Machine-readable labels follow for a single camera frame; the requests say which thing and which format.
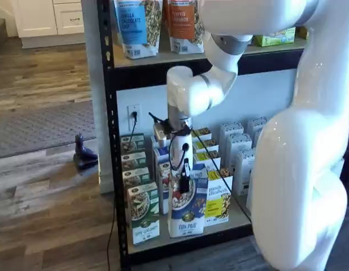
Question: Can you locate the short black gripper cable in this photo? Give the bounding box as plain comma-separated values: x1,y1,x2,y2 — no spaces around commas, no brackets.
169,129,190,172

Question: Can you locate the blue flax plus cereal box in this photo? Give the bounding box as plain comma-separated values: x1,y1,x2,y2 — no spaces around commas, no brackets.
167,163,208,238

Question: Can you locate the orange granola bag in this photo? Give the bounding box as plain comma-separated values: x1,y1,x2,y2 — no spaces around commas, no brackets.
167,0,206,54

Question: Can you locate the white wall outlet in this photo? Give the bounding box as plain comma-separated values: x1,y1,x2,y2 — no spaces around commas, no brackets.
127,104,142,129

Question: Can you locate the green white cereal box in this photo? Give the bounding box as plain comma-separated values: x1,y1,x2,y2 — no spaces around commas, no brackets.
127,182,161,246
122,167,150,196
120,133,146,156
121,152,147,172

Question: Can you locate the dark blue floor object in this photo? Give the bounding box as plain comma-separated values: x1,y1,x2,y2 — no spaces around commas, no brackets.
73,134,99,171

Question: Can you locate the black metal shelf rack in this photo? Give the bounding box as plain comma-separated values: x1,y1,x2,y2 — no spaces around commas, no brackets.
97,0,308,271

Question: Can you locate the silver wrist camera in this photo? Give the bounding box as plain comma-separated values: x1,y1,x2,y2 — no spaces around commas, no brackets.
152,124,171,150

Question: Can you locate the blue granola bag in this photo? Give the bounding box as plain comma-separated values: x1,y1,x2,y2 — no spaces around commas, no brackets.
112,0,160,60

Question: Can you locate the white kitchen cabinet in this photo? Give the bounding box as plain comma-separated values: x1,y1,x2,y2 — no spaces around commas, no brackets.
11,0,86,50

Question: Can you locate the black power cord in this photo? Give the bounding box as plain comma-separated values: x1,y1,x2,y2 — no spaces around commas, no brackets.
106,111,139,271

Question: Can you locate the green Bobo's apple pie box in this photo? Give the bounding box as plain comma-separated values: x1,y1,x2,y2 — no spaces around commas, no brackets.
253,27,296,47

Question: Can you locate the blue white cereal box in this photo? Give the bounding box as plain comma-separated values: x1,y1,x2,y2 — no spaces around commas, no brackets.
158,161,176,215

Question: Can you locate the grey floor mat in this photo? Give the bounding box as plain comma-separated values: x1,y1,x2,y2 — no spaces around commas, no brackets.
0,99,97,160

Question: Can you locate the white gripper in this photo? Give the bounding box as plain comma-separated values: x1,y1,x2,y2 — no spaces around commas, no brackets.
169,132,194,194

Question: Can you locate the yellow topped white box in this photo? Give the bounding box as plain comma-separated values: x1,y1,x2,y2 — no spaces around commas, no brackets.
191,139,220,155
191,127,212,142
193,150,222,173
204,168,234,227

